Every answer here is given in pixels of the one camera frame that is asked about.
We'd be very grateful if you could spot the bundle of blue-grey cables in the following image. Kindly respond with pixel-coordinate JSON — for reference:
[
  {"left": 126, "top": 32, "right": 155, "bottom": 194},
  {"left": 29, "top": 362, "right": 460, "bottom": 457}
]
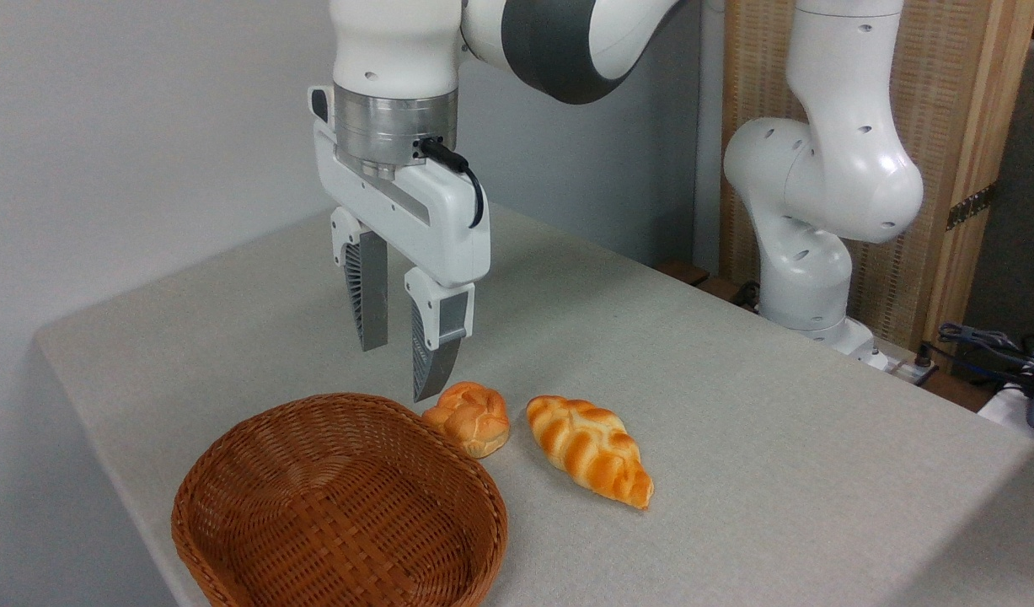
[{"left": 936, "top": 321, "right": 1034, "bottom": 382}]

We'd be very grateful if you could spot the wooden framed woven screen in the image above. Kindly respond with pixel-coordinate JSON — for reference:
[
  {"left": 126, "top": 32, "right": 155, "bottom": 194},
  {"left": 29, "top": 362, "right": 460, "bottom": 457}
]
[{"left": 720, "top": 0, "right": 1034, "bottom": 348}]

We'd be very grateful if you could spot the white and grey box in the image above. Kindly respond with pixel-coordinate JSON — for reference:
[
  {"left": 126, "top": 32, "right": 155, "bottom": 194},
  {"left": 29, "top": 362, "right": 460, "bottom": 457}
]
[{"left": 978, "top": 381, "right": 1034, "bottom": 449}]

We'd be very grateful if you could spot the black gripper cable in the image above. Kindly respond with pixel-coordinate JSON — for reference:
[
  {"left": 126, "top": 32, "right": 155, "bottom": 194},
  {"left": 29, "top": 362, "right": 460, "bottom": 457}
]
[{"left": 415, "top": 137, "right": 486, "bottom": 229}]

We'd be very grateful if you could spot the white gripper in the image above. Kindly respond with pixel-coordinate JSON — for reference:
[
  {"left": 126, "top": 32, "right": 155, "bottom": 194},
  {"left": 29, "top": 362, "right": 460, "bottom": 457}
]
[{"left": 308, "top": 84, "right": 492, "bottom": 403}]

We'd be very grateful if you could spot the black metal hinge bracket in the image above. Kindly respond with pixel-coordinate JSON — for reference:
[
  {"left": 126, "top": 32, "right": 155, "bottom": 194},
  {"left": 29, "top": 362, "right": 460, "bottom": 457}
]
[{"left": 946, "top": 183, "right": 997, "bottom": 232}]

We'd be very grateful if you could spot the small round bread roll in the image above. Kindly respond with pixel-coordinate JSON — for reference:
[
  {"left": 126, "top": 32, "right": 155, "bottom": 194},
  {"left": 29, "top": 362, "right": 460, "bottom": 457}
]
[{"left": 421, "top": 381, "right": 512, "bottom": 459}]

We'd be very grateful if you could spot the brown wicker basket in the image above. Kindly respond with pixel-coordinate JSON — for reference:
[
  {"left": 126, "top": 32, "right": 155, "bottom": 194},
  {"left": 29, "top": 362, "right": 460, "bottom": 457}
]
[{"left": 170, "top": 392, "right": 510, "bottom": 607}]

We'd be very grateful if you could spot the white power strip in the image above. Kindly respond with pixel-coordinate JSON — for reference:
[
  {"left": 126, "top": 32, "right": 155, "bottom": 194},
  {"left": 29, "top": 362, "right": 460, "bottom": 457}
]
[{"left": 872, "top": 341, "right": 940, "bottom": 387}]

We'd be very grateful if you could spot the long braided bread loaf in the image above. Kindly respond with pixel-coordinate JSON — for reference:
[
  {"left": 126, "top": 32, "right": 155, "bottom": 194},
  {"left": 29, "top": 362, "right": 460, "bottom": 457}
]
[{"left": 525, "top": 394, "right": 656, "bottom": 512}]

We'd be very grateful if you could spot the grey tablecloth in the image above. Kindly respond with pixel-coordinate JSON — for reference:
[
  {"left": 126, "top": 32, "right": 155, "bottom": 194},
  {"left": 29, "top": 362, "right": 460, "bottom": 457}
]
[{"left": 34, "top": 202, "right": 1034, "bottom": 607}]

